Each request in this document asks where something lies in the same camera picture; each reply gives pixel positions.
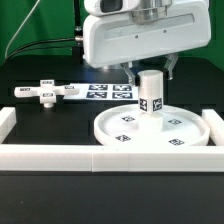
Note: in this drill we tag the white cross-shaped table base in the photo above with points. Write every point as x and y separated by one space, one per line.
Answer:
46 92

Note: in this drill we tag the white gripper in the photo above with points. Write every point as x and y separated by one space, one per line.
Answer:
121 31

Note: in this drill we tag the white U-shaped fence frame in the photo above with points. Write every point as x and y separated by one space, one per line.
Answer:
103 159

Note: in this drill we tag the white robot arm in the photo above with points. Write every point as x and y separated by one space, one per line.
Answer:
123 31

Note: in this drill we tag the white marker sheet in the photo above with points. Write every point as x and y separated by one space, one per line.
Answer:
108 92

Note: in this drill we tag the white round table top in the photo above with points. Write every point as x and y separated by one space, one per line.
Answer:
127 126

